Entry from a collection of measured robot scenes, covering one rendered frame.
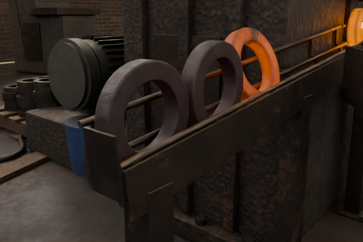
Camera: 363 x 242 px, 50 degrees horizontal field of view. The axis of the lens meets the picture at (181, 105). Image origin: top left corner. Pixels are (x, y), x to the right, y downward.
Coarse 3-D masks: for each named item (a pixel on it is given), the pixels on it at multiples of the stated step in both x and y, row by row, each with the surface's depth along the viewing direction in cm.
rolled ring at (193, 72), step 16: (208, 48) 70; (224, 48) 74; (192, 64) 69; (208, 64) 71; (224, 64) 79; (240, 64) 80; (192, 80) 68; (224, 80) 82; (240, 80) 81; (192, 96) 69; (224, 96) 82; (240, 96) 82; (192, 112) 70
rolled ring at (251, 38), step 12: (228, 36) 88; (240, 36) 87; (252, 36) 91; (240, 48) 86; (252, 48) 94; (264, 48) 93; (264, 60) 95; (276, 60) 96; (264, 72) 96; (276, 72) 95; (264, 84) 94
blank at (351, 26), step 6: (354, 12) 134; (360, 12) 134; (354, 18) 133; (360, 18) 134; (348, 24) 134; (354, 24) 133; (360, 24) 135; (348, 30) 134; (354, 30) 133; (360, 30) 142; (348, 36) 134; (354, 36) 133; (360, 36) 141; (348, 42) 135; (354, 42) 134
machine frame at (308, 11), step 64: (128, 0) 149; (192, 0) 128; (256, 0) 114; (320, 0) 123; (256, 64) 117; (128, 128) 163; (320, 128) 140; (192, 192) 144; (256, 192) 125; (320, 192) 150
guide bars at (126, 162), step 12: (324, 60) 108; (300, 72) 98; (276, 84) 89; (252, 96) 82; (228, 108) 76; (204, 120) 70; (216, 120) 72; (180, 132) 66; (192, 132) 67; (156, 144) 62; (168, 144) 63; (132, 156) 58; (144, 156) 59
